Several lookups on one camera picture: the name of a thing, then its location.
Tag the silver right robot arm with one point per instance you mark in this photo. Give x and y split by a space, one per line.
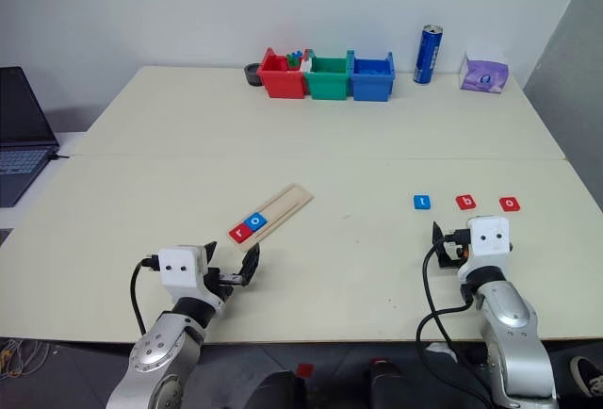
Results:
509 329

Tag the red letter tile r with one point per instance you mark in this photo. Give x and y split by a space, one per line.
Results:
240 233

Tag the black and white shoe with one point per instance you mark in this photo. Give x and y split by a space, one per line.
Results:
589 376

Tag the red letter tile b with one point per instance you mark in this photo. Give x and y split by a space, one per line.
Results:
466 202

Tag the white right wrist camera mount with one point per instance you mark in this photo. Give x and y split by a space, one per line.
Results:
490 237

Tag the dark laptop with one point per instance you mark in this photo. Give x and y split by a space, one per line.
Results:
19 112

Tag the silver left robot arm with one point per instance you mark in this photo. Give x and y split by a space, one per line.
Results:
160 348

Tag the white side desk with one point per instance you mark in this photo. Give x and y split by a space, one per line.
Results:
68 140

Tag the red letter tile o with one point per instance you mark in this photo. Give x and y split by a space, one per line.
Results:
510 204

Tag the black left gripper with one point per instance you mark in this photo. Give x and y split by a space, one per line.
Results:
220 281

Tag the green plastic bin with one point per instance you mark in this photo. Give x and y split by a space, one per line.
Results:
327 84

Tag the wooden letter tray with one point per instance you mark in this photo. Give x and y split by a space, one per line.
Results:
282 206

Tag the purple tissue box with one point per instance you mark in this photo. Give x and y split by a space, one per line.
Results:
485 74

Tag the blue toy brick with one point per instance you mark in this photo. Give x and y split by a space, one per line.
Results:
294 56

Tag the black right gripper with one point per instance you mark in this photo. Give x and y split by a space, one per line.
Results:
450 256

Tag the black round holder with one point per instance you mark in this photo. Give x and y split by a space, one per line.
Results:
252 76

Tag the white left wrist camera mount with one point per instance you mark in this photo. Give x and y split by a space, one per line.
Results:
181 267

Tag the white object under table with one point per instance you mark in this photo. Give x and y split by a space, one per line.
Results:
440 352

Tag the blue plastic bin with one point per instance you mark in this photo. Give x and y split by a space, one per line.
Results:
372 86

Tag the red square floor marker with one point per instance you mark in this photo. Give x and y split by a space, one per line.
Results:
305 370

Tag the dark rounded shape red top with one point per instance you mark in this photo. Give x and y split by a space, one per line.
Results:
388 385

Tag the blue drink can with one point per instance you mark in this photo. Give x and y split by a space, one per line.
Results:
428 55

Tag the blue letter tile o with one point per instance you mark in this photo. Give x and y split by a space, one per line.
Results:
255 222

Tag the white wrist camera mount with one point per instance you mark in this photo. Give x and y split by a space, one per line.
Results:
181 267
490 237

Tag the green toy brick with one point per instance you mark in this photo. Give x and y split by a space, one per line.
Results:
295 64

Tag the red plastic bin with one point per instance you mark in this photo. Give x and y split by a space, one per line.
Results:
282 81

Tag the blue letter tile t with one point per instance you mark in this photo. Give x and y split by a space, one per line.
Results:
422 202

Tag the white and red toy piece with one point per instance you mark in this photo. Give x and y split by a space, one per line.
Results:
307 62

